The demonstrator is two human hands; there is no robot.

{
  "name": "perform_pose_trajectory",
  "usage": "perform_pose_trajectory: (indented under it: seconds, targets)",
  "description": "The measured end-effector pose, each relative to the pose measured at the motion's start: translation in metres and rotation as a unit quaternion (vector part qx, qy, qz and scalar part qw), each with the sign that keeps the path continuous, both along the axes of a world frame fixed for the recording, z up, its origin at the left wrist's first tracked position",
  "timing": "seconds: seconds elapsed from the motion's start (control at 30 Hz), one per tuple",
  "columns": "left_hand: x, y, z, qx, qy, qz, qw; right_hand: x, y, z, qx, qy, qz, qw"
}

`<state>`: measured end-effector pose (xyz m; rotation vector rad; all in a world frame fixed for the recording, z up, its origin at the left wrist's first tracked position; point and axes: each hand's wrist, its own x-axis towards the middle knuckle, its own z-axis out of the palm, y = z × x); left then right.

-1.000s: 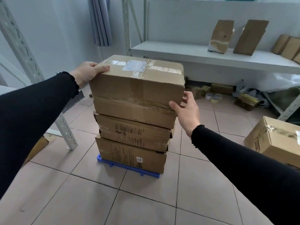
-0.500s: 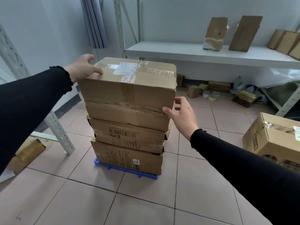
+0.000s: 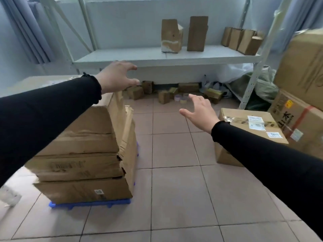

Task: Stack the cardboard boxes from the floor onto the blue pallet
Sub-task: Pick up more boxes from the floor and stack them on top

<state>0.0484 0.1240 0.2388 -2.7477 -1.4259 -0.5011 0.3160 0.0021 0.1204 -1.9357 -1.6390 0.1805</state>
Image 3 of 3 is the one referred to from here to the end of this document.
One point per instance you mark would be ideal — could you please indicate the huge cardboard box red tape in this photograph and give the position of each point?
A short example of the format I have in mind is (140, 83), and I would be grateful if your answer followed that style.
(300, 123)

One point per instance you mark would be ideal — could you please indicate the medium leaning cardboard box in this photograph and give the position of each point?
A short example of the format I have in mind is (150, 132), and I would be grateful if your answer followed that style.
(234, 39)

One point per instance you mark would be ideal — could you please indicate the person's right forearm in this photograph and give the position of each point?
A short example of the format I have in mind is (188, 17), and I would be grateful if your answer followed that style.
(272, 163)

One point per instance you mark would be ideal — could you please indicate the flat torn stacked cardboard box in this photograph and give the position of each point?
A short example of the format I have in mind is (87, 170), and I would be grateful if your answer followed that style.
(75, 166)

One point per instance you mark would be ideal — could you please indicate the white metal shelving unit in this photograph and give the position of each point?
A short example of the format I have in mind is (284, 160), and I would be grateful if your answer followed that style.
(121, 57)

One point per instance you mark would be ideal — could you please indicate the pale tape roll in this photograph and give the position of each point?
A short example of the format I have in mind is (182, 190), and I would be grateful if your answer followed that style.
(177, 98)

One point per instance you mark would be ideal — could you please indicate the blue plastic pallet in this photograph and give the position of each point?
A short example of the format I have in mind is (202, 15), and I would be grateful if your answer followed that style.
(88, 204)

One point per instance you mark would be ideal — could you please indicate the person's right thumb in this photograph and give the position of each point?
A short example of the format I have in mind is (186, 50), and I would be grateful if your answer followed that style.
(186, 113)

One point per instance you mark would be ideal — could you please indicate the tan tape roll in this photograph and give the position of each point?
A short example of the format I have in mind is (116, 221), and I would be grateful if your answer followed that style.
(184, 100)

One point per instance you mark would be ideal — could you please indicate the person's right hand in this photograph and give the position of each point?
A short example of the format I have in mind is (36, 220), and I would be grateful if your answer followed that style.
(203, 115)

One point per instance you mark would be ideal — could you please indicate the wide leaning cardboard box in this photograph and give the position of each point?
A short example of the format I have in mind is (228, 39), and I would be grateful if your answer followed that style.
(249, 44)

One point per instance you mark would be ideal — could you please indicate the white plastic scrap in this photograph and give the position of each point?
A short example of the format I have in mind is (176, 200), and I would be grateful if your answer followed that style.
(9, 196)

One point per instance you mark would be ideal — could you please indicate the grey curtain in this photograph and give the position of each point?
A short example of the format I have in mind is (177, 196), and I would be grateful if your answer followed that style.
(25, 27)
(300, 15)

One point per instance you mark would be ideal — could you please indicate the torn cardboard box white patch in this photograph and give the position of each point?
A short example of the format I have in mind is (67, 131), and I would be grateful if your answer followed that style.
(171, 35)

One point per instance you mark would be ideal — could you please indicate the huge plain cardboard box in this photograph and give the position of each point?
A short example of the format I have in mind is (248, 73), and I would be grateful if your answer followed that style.
(302, 68)

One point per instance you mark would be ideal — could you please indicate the white plastic bag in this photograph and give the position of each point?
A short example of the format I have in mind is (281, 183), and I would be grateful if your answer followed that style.
(227, 73)

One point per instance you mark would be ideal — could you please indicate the flat stacked box small label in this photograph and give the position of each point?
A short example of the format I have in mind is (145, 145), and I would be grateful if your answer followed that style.
(83, 190)

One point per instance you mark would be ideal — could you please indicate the cardboard box with white labels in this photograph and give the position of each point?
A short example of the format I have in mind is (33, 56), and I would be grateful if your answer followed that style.
(242, 117)

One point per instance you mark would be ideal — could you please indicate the person's left thumb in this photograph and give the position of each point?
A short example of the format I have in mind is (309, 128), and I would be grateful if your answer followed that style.
(133, 82)

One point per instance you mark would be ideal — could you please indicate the large thick stacked cardboard box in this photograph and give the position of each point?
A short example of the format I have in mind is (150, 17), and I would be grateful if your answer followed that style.
(88, 133)

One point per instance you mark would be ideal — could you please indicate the person's left forearm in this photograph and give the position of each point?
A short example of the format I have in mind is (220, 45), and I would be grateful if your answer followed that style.
(45, 115)

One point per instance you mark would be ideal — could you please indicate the tall brown cardboard box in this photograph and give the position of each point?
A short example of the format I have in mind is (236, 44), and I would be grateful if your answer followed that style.
(197, 33)

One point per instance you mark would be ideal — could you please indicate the green woven sack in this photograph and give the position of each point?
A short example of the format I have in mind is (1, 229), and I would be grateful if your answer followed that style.
(262, 86)

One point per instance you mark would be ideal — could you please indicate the person's left hand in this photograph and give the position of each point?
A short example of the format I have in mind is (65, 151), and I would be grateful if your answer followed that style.
(113, 77)

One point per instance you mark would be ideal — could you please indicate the narrow leaning cardboard box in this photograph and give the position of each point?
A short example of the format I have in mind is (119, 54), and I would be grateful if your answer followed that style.
(225, 36)

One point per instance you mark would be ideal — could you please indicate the group of small cardboard boxes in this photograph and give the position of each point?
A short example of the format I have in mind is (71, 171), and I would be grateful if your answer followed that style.
(135, 92)

